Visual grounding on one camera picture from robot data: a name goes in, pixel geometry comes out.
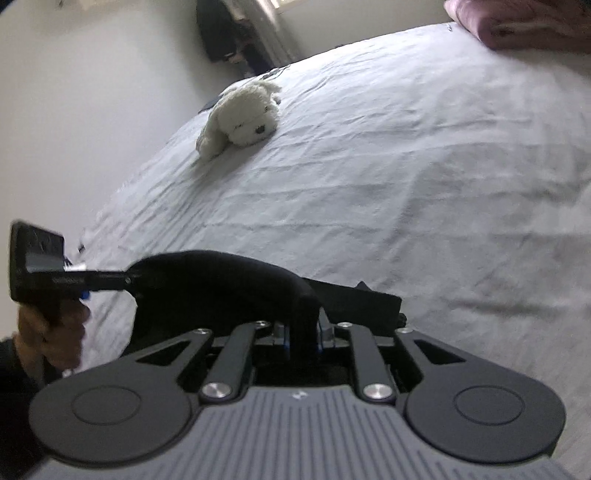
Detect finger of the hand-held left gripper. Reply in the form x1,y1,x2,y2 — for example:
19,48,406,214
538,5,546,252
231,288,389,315
85,270,141,292

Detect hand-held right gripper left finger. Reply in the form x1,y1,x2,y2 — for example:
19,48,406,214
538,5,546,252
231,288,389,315
122,320,293,403

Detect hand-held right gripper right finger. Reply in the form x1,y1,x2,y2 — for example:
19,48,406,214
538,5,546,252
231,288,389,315
316,320,468,404

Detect black shirt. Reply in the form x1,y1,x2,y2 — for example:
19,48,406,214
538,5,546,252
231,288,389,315
124,249,407,358

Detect person's left forearm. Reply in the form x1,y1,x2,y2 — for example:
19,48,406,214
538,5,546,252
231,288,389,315
0,337,63,480

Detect dark hanging clothes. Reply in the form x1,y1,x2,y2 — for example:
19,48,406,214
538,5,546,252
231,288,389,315
196,0,259,68

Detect person's left hand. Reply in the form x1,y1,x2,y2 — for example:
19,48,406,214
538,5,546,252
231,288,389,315
16,300,92,371

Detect bed with white sheet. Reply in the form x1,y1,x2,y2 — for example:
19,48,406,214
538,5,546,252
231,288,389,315
78,21,591,480

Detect white plush dog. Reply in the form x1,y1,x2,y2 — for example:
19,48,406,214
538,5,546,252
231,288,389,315
196,80,283,160

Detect grey curtain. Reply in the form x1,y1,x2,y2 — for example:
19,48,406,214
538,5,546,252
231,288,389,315
245,0,303,68

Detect pink folded quilt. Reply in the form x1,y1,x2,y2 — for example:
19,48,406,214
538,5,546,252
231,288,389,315
443,0,591,54

